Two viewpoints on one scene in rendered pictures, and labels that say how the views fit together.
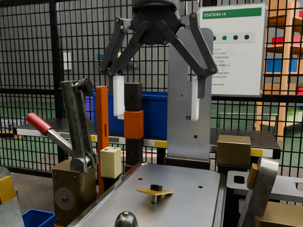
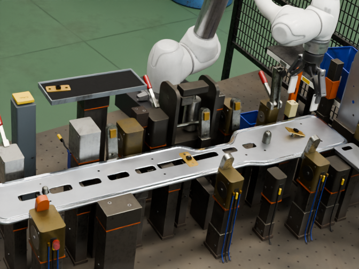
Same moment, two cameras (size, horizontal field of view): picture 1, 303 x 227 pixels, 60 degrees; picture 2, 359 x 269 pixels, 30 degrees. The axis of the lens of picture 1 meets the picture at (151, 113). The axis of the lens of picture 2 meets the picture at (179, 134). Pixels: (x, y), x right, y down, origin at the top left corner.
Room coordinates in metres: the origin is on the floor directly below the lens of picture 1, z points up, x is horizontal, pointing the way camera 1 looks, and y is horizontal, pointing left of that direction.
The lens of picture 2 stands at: (-1.56, -1.05, 2.36)
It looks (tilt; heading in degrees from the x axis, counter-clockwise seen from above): 33 degrees down; 39
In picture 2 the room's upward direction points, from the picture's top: 8 degrees clockwise
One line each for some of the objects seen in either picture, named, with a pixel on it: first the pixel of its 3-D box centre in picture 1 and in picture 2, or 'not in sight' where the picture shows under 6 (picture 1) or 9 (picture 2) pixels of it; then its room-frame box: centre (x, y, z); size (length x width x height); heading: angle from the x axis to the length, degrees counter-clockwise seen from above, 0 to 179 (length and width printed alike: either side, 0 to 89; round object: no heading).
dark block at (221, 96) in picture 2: not in sight; (208, 136); (0.28, 0.27, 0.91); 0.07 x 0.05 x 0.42; 72
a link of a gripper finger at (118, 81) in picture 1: (118, 96); (292, 84); (0.47, 0.06, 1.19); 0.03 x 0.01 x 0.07; 162
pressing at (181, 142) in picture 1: (189, 95); (356, 88); (0.69, -0.10, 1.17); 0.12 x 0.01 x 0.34; 72
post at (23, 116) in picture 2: not in sight; (23, 153); (-0.37, 0.61, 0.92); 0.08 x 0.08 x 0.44; 72
